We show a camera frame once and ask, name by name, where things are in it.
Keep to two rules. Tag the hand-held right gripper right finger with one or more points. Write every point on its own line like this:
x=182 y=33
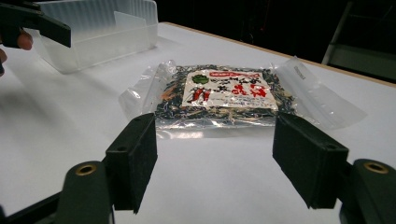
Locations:
x=306 y=161

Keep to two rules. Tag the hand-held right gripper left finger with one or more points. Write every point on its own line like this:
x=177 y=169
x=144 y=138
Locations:
x=132 y=158

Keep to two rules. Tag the translucent plastic container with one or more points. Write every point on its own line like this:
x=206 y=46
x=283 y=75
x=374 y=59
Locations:
x=99 y=34

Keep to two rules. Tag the clear packet of dried food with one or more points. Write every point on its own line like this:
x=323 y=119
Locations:
x=224 y=95

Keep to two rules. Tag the metal stand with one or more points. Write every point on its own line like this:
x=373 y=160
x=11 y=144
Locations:
x=358 y=37

